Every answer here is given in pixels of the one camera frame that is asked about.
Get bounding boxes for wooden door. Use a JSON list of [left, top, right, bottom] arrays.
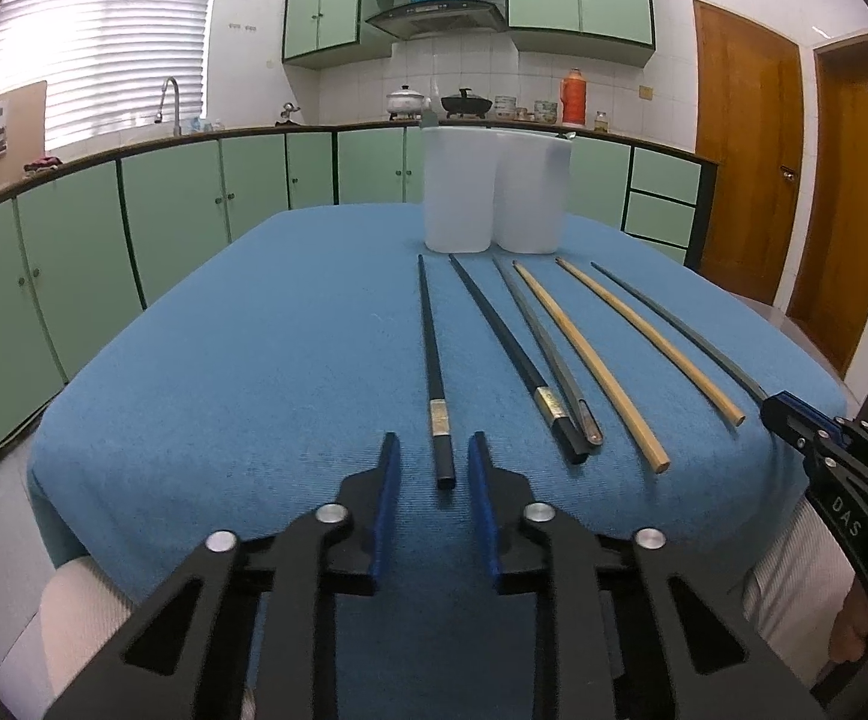
[[694, 0, 804, 304], [786, 34, 868, 376]]

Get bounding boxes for small glass jar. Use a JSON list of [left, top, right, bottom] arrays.
[[593, 110, 609, 133]]

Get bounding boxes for light wooden chopstick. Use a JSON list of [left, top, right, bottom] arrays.
[[512, 260, 669, 475], [554, 257, 746, 427]]

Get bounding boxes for white cooking pot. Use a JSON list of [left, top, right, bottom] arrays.
[[385, 85, 431, 121]]

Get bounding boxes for grey spoon in holder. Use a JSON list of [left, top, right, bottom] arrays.
[[421, 109, 440, 128]]

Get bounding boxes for grey metal chopstick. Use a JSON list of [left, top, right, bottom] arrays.
[[591, 262, 769, 405], [492, 257, 603, 450]]

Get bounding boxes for green lower kitchen cabinets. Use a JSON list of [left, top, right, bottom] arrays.
[[0, 118, 719, 496]]

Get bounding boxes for white window blinds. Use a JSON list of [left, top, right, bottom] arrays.
[[0, 0, 212, 148]]

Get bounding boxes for black chopstick gold band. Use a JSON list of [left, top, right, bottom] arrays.
[[418, 255, 456, 491], [448, 255, 590, 465]]

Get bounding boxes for orange thermos flask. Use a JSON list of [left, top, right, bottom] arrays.
[[561, 68, 587, 128]]

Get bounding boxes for blue table cloth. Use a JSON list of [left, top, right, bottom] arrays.
[[29, 203, 845, 718]]

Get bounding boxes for white plastic utensil holder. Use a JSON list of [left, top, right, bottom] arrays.
[[422, 125, 573, 255]]

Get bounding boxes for chrome sink faucet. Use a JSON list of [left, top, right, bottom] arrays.
[[154, 74, 184, 137]]

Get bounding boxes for right hand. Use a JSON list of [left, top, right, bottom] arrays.
[[827, 583, 868, 663]]

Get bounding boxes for black wok on stove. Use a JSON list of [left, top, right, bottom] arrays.
[[440, 86, 492, 119]]

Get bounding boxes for black range hood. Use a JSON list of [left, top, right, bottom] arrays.
[[367, 0, 507, 41]]

